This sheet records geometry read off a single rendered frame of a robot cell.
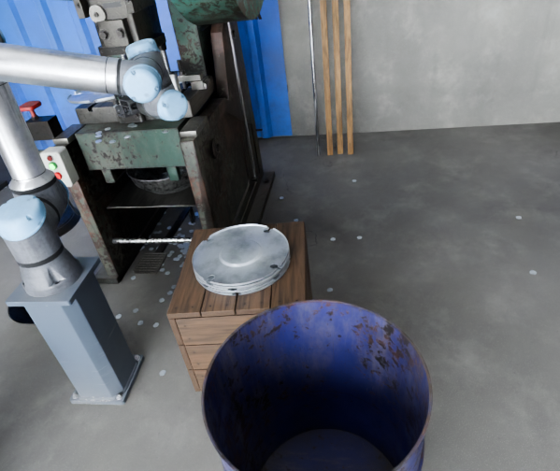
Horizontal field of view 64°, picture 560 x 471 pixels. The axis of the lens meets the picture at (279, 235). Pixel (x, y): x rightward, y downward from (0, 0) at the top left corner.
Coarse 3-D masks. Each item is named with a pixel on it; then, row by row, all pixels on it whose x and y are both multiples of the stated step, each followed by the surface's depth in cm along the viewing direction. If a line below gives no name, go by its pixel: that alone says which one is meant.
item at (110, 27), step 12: (96, 0) 145; (108, 0) 145; (120, 0) 144; (96, 12) 146; (108, 12) 147; (120, 12) 147; (144, 12) 154; (96, 24) 147; (108, 24) 146; (120, 24) 146; (132, 24) 148; (144, 24) 154; (108, 36) 149; (120, 36) 147; (132, 36) 151; (144, 36) 154
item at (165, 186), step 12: (132, 168) 191; (144, 168) 197; (156, 168) 200; (180, 168) 201; (144, 180) 175; (156, 180) 174; (168, 180) 175; (180, 180) 177; (156, 192) 181; (168, 192) 182
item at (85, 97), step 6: (72, 96) 145; (78, 96) 143; (84, 96) 142; (90, 96) 140; (96, 96) 139; (102, 96) 137; (108, 96) 136; (72, 102) 136; (78, 102) 135; (84, 102) 134; (90, 102) 133
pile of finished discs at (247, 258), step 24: (216, 240) 139; (240, 240) 136; (264, 240) 136; (216, 264) 129; (240, 264) 127; (264, 264) 126; (288, 264) 130; (216, 288) 123; (240, 288) 121; (264, 288) 123
